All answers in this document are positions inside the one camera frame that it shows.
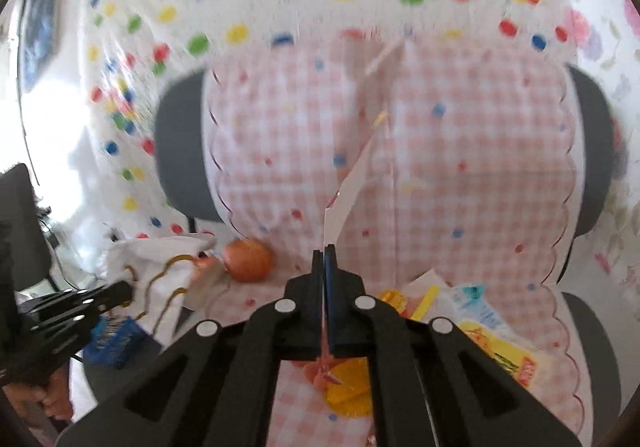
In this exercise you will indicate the blue plastic basket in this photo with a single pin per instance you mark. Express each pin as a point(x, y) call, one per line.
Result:
point(117, 339)

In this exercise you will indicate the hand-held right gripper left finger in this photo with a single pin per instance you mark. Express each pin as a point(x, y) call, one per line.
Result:
point(318, 277)

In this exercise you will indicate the person's left hand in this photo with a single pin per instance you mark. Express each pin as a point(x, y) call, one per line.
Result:
point(52, 402)

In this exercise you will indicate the wall poster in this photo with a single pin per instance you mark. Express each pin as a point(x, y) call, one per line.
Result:
point(42, 17)

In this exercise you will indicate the floral cloth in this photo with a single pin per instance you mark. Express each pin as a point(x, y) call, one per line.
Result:
point(607, 27)

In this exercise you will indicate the white and blue packet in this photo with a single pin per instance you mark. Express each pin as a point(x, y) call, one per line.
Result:
point(472, 304)

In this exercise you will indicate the dark panel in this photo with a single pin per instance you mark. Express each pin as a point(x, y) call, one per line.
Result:
point(22, 207)

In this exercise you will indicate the red apple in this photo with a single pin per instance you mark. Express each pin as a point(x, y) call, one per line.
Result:
point(248, 260)

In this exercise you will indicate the pink checked cloth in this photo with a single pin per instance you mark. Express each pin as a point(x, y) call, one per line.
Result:
point(475, 167)

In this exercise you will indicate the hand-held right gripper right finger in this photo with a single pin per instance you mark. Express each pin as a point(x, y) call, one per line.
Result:
point(331, 287)

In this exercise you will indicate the yellow snack wrapper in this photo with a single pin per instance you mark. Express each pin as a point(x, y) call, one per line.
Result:
point(500, 352)

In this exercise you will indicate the round yellow wrapper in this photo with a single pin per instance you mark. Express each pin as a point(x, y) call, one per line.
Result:
point(394, 300)

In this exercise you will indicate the yellow plastic wrapper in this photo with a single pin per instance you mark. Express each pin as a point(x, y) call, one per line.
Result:
point(350, 389)

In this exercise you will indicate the grey chair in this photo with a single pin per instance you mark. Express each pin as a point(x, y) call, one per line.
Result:
point(182, 147)

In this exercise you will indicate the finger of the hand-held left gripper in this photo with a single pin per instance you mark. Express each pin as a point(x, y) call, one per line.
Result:
point(100, 296)

